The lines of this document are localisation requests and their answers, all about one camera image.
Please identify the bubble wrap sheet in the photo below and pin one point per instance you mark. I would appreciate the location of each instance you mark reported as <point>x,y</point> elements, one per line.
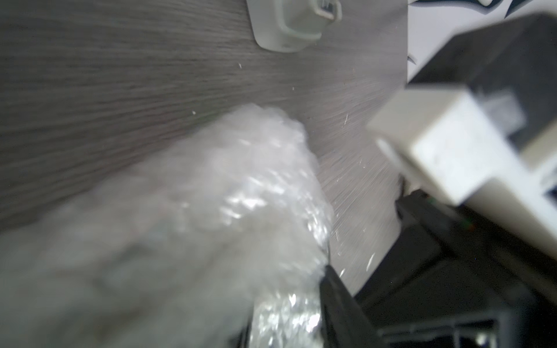
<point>225,231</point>

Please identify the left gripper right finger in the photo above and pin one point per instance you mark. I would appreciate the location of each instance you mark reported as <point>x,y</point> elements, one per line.
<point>344,323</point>

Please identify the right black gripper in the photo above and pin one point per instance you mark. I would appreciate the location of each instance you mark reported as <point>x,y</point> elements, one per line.
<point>455,279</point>

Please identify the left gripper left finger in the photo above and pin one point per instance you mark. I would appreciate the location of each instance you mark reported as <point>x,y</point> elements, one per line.
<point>243,339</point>

